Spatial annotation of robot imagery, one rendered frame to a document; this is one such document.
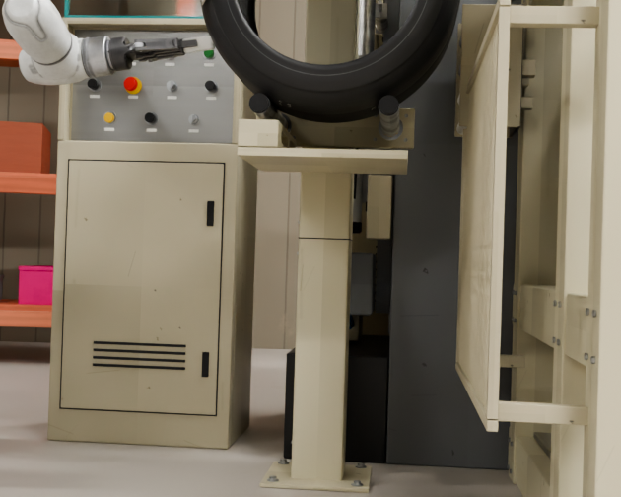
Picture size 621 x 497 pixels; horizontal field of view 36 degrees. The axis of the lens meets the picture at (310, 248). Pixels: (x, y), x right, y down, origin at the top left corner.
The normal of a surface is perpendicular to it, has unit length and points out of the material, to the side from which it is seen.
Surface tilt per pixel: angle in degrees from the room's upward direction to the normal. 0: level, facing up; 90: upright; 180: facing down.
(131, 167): 90
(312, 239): 90
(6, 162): 90
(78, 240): 90
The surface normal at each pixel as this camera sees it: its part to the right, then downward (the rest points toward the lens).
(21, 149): 0.17, 0.00
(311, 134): -0.10, -0.01
